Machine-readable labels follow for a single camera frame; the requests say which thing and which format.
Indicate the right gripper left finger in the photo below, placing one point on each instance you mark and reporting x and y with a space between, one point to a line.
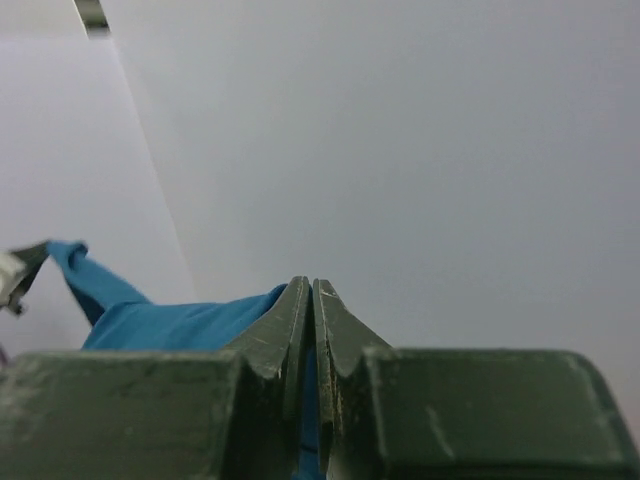
229 414

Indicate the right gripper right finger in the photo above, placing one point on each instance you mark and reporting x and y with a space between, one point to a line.
435 413

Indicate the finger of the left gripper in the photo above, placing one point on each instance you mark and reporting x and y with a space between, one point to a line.
21 266

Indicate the blue t shirt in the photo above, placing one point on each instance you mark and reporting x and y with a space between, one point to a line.
122 318

